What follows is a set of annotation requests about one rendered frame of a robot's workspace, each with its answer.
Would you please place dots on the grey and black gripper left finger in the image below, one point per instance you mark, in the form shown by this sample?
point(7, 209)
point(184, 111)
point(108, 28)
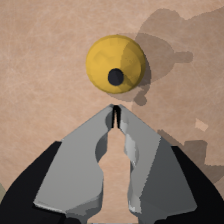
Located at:
point(65, 180)

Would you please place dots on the yellow dome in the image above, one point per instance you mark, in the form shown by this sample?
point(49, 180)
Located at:
point(108, 54)

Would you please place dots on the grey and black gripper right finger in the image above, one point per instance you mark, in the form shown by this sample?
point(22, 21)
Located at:
point(164, 182)

